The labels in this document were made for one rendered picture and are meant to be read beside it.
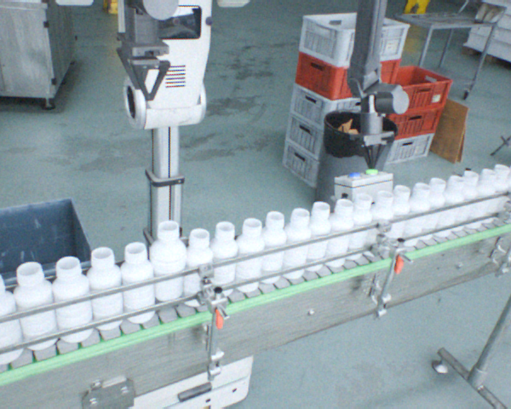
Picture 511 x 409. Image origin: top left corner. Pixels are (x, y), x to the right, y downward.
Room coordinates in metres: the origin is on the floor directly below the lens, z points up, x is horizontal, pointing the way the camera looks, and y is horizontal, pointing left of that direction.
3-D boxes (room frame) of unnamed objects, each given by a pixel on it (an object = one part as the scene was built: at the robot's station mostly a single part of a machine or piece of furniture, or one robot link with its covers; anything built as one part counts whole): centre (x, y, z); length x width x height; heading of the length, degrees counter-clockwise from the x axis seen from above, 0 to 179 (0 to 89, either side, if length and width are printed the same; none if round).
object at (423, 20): (5.54, -1.90, 0.49); 1.05 x 0.55 x 0.99; 121
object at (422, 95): (3.88, -1.15, 0.55); 0.61 x 0.41 x 0.22; 123
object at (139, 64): (0.85, 0.20, 1.44); 0.07 x 0.07 x 0.09; 31
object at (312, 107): (3.43, -0.60, 0.55); 0.61 x 0.41 x 0.22; 128
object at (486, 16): (5.75, -2.37, 0.85); 0.36 x 0.12 x 0.27; 31
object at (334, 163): (2.83, -0.65, 0.32); 0.45 x 0.45 x 0.64
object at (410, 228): (1.06, -0.43, 1.08); 0.06 x 0.06 x 0.17
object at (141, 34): (0.86, 0.21, 1.51); 0.10 x 0.07 x 0.07; 31
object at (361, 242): (0.98, -0.27, 1.08); 0.06 x 0.06 x 0.17
